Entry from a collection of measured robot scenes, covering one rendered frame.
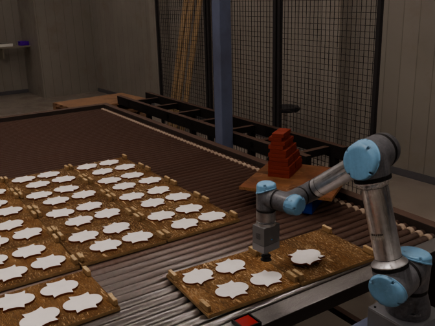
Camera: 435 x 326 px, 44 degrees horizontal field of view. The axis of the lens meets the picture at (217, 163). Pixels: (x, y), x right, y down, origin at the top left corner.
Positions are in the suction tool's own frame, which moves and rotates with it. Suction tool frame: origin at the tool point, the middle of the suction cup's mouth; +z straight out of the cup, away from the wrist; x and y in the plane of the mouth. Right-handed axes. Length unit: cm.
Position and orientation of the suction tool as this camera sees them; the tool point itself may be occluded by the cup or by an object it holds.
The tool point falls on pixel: (265, 259)
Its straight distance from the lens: 215.4
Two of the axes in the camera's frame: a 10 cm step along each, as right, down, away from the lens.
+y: -7.7, 2.1, -6.1
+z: 0.3, 9.6, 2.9
